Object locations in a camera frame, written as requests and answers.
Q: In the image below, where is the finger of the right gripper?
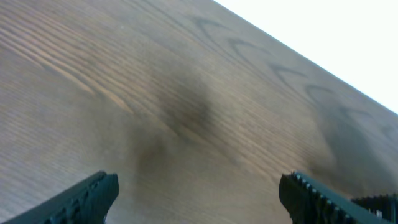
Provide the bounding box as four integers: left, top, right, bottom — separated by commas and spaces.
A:
351, 194, 397, 224

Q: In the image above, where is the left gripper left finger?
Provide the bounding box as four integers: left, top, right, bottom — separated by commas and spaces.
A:
6, 171, 119, 224

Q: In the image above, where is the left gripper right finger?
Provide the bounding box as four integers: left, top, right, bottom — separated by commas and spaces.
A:
279, 171, 393, 224

